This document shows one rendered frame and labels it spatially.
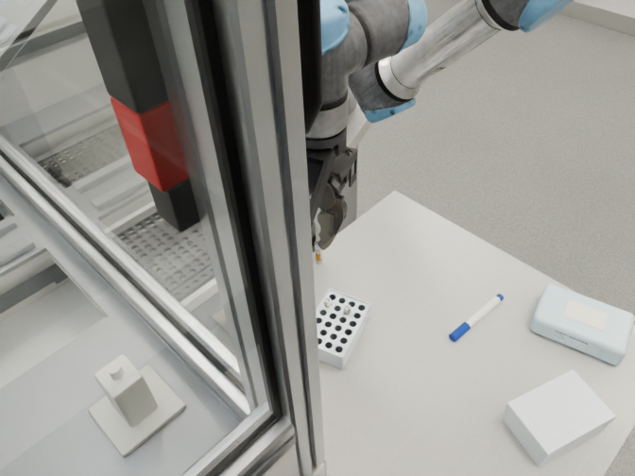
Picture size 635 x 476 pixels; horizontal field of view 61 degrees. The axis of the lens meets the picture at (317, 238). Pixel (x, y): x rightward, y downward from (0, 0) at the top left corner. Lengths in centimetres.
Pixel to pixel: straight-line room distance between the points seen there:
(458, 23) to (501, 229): 136
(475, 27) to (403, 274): 47
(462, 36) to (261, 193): 82
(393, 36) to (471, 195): 180
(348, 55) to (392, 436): 56
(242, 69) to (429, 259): 88
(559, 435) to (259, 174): 69
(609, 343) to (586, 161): 184
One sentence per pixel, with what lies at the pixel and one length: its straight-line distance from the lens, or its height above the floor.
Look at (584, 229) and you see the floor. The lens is 243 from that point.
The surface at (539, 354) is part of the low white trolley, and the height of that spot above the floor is 76.
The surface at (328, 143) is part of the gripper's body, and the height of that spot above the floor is 117.
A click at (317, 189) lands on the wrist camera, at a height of 113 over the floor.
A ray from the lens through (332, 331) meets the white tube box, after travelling 95.
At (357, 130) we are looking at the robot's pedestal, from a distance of 144.
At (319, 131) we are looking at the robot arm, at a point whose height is 119.
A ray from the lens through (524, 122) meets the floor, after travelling 297.
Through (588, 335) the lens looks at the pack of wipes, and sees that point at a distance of 102.
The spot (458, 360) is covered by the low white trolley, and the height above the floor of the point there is 76.
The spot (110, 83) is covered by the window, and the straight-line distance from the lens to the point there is 25.
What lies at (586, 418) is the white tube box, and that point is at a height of 81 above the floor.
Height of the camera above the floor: 157
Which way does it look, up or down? 46 degrees down
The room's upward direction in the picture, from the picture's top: 3 degrees counter-clockwise
